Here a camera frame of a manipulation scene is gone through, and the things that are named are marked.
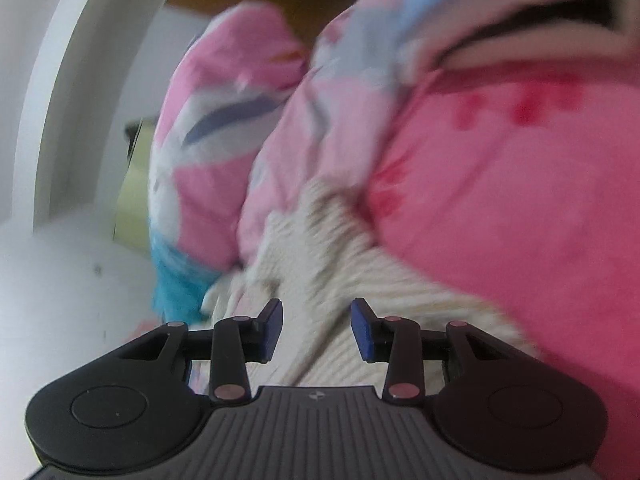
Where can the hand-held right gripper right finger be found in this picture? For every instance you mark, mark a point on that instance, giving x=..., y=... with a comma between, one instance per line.
x=361, y=327

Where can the black folded garment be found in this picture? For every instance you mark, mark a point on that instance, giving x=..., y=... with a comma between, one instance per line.
x=525, y=20

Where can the pink printed quilt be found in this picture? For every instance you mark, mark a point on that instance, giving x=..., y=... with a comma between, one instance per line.
x=225, y=85

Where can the beige checked knit cardigan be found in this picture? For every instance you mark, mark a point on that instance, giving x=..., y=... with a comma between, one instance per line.
x=325, y=260

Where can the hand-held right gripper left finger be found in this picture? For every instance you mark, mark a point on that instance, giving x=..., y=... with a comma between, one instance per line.
x=274, y=327

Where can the pale yellow wardrobe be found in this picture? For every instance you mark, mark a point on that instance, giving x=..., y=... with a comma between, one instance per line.
x=135, y=200

